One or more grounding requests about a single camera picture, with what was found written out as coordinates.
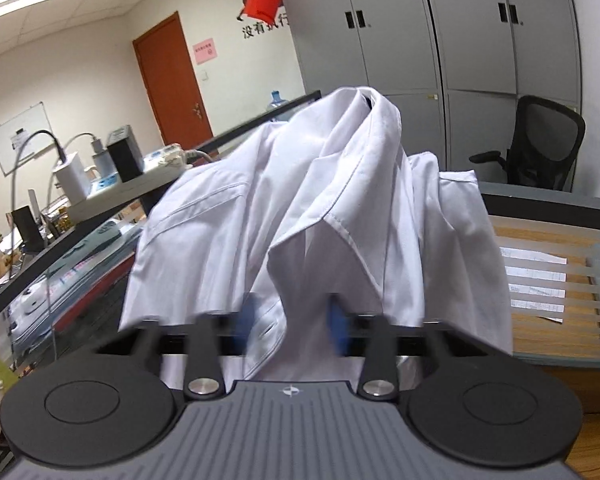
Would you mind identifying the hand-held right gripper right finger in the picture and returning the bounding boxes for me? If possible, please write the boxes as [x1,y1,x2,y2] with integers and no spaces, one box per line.
[327,295,491,403]

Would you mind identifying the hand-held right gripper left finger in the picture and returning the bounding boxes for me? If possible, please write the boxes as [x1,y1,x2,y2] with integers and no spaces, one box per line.
[92,292,261,403]

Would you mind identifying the white shirt with black label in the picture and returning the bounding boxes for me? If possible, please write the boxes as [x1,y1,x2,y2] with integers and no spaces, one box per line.
[120,85,513,386]

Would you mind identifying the brown wooden door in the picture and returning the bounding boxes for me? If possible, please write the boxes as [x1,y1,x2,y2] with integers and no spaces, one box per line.
[132,10,215,150]

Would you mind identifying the grey metal filing cabinet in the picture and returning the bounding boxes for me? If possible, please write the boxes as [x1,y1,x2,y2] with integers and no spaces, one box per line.
[420,0,583,183]
[277,0,448,171]

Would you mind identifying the black power adapter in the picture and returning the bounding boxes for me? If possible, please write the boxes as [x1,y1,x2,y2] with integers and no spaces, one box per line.
[106,125,145,184]

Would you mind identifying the small white charger adapter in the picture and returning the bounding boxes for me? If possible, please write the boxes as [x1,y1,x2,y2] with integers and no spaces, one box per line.
[91,140,112,177]

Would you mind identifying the white power strip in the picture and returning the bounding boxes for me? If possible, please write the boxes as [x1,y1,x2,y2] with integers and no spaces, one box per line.
[60,145,212,222]

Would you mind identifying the pink wall notice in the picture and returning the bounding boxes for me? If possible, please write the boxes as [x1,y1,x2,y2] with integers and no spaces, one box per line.
[194,37,216,66]

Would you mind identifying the black monitor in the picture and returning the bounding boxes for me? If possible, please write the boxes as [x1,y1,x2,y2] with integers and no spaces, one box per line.
[11,205,47,254]

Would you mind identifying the whiteboard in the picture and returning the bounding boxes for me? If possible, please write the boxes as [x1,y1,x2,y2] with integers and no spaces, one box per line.
[0,101,54,176]

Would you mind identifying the grey charger cable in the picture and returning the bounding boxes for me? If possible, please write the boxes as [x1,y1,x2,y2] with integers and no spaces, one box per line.
[7,129,67,281]

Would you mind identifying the black office chair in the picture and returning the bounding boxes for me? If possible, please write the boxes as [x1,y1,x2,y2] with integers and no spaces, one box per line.
[469,95,587,193]

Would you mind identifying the blue water jug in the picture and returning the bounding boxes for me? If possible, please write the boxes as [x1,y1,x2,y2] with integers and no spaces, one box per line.
[265,90,294,122]

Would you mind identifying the large white charger adapter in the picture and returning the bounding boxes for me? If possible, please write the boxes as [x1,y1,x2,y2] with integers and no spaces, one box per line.
[52,152,91,202]

